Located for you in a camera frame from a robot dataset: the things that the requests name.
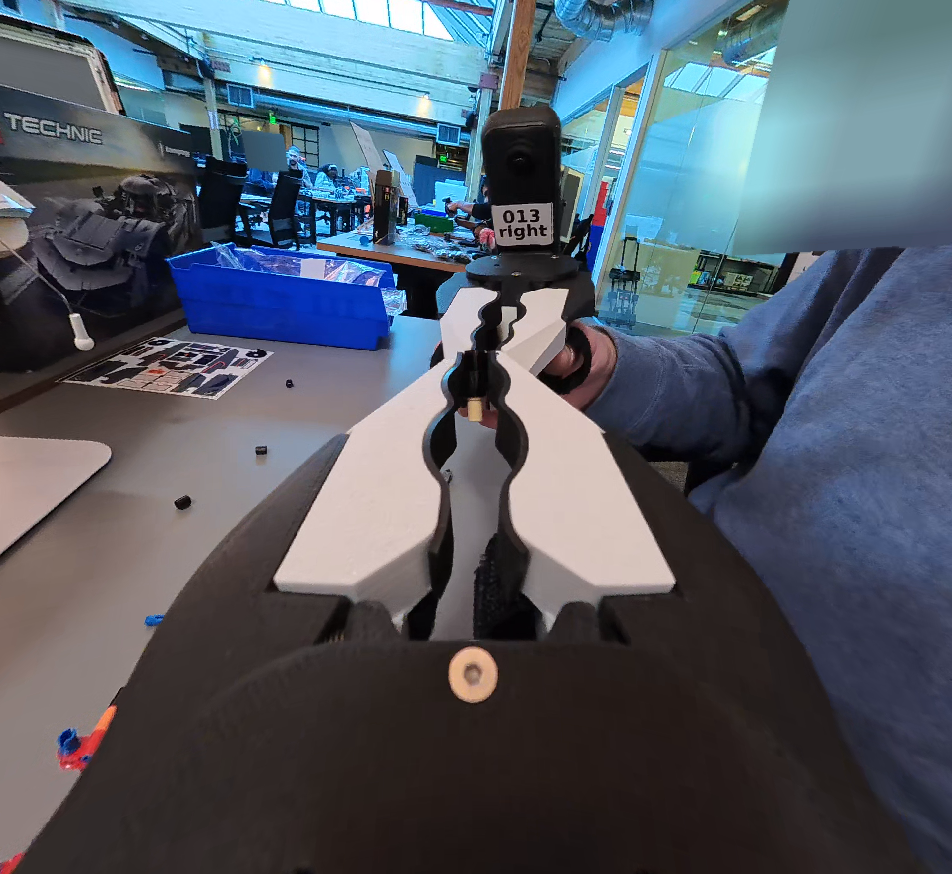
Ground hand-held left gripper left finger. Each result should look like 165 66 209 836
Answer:
272 350 478 641

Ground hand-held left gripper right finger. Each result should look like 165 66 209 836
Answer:
476 352 678 641

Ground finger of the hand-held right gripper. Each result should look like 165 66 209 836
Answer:
439 287 507 369
491 290 574 377

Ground black and tan lego pin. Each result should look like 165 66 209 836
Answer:
457 350 488 423

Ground person's right forearm blue sleeve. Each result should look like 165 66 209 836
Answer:
588 247 916 466

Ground multicoloured lego chassis assembly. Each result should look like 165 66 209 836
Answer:
56 704 119 772

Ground dark lego set box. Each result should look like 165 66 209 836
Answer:
0 82 205 373

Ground person's right hand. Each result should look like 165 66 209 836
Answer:
565 320 620 414

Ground black rolling cart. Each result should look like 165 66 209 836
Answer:
608 238 642 330

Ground wooden desk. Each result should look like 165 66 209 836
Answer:
317 229 468 274

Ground black upright box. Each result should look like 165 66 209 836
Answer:
372 170 403 245

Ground clear plastic bags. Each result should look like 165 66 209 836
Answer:
212 242 409 317

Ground blue plastic bin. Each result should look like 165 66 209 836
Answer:
167 243 399 352

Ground black office chair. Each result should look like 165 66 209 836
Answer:
253 171 303 250
197 156 250 246

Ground sticker sheet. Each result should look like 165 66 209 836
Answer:
58 336 275 401

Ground person's torso blue sweater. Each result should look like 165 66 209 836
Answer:
684 247 952 874

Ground white desk stand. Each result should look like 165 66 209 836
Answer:
0 437 113 557

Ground white framed panel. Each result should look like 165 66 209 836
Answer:
0 19 125 118

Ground wooden post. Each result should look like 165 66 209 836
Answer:
495 0 549 114

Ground white cable with plug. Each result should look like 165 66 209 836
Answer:
0 238 96 352

